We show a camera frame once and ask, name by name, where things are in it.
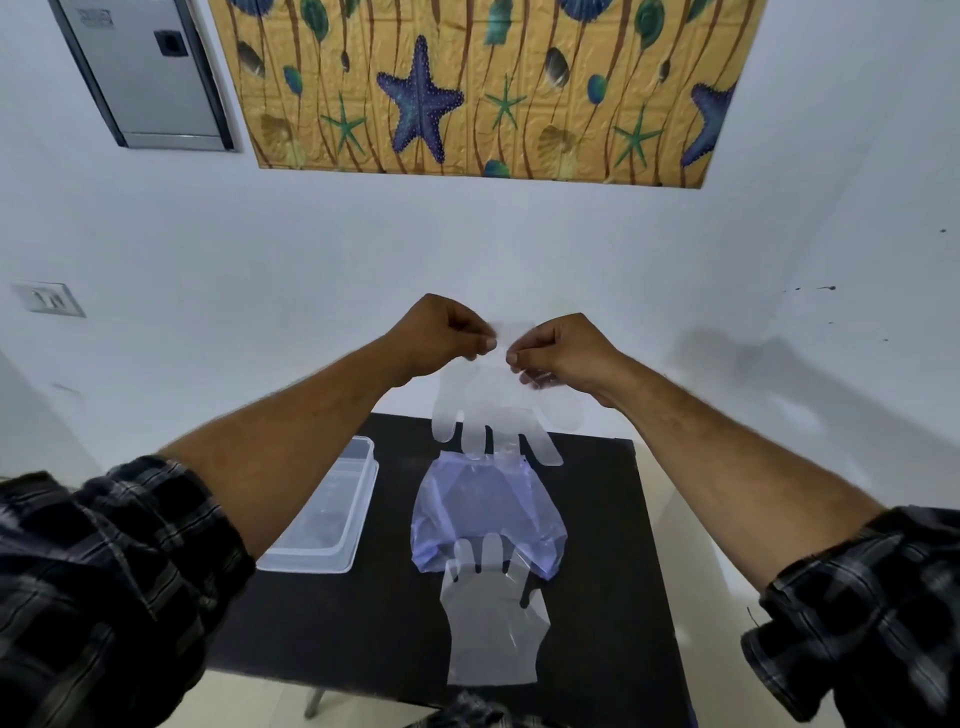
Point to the person's left forearm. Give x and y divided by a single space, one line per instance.
285 450

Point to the grey metal table leg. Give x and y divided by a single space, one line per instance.
315 703

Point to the purple translucent plastic bag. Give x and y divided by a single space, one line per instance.
480 502

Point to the person's right forearm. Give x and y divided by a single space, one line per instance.
735 472

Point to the yellow starfish wall panel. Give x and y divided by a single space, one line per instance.
465 97

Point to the grey electrical panel box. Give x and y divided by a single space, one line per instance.
142 75

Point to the clear plastic glove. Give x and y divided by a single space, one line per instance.
487 405
491 622

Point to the white wall switch plate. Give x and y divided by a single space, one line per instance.
49 300

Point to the person's right hand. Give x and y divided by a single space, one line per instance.
574 356

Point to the clear plastic container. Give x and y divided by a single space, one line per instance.
330 525

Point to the person's left hand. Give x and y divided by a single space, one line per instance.
435 337

